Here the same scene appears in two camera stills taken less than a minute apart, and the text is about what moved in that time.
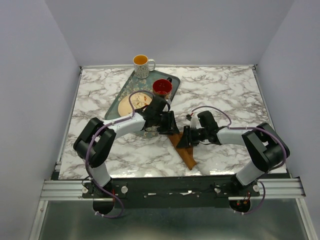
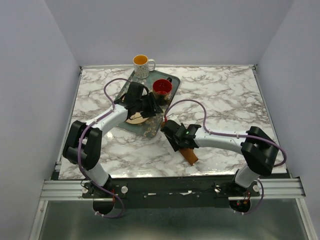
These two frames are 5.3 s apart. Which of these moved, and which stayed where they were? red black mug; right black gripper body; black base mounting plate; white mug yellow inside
Moved: right black gripper body
Stayed: white mug yellow inside; black base mounting plate; red black mug
